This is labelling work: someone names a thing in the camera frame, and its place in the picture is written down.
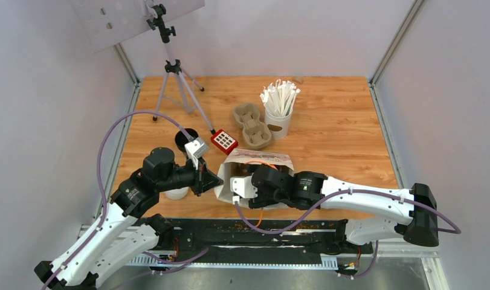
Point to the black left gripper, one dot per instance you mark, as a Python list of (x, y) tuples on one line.
[(204, 179)]

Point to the paper bag with orange handles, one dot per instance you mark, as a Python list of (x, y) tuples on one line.
[(242, 162)]

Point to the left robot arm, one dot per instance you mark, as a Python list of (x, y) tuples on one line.
[(93, 258)]

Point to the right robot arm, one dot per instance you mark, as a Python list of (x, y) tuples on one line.
[(408, 213)]

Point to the dark cup of coffee beans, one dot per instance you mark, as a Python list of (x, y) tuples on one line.
[(181, 140)]

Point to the red white block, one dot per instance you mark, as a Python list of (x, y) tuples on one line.
[(224, 142)]

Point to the brown pulp cup carrier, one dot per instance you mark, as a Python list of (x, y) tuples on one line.
[(256, 133)]

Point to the silver tripod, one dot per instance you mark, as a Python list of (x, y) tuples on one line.
[(173, 66)]

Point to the bundle of white wrapped straws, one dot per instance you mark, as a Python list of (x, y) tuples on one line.
[(278, 98)]

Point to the grey perforated board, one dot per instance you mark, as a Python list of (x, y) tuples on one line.
[(108, 23)]

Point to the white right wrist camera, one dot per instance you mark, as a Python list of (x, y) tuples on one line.
[(242, 186)]

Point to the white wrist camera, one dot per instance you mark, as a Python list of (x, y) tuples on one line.
[(242, 186), (195, 149)]

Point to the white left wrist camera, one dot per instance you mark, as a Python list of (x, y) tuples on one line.
[(195, 149)]

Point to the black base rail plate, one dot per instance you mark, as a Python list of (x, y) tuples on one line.
[(231, 241)]

